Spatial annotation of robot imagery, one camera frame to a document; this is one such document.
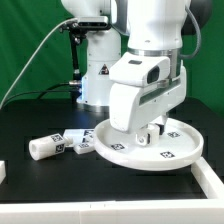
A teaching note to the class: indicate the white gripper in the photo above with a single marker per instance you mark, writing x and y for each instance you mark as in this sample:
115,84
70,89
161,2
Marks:
132,108

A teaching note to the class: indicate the white round table top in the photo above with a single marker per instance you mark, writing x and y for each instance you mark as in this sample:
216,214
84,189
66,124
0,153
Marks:
179,146

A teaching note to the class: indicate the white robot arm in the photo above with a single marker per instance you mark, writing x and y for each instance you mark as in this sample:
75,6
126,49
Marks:
134,60

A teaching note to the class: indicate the white marker sheet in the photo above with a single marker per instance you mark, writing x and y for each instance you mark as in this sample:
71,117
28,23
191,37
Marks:
79,136

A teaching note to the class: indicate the white L-shaped fence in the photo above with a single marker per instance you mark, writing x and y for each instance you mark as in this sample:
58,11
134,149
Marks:
209,210

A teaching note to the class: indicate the white block at left edge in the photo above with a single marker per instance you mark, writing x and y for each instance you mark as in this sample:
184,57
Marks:
2,171

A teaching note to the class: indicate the black camera on stand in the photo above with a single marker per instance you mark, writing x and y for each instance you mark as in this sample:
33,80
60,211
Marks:
77,29

